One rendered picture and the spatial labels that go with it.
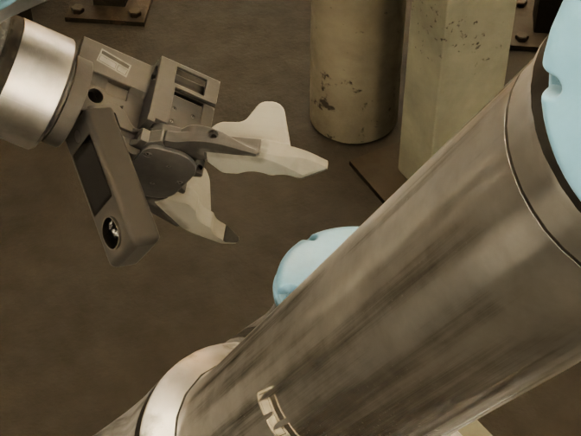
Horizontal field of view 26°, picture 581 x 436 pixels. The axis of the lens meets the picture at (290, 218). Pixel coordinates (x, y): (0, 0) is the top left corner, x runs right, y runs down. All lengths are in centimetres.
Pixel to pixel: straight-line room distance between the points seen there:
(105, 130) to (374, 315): 43
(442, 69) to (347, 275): 89
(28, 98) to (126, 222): 11
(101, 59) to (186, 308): 56
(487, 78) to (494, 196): 105
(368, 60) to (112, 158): 71
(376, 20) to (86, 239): 45
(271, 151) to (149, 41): 94
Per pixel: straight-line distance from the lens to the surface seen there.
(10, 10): 85
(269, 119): 97
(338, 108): 164
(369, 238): 57
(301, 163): 95
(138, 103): 99
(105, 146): 94
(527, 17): 192
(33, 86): 93
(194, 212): 103
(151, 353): 144
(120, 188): 93
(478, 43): 147
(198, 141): 94
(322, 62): 162
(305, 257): 96
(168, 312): 148
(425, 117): 152
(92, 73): 96
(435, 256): 51
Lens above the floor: 112
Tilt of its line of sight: 45 degrees down
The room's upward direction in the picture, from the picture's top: straight up
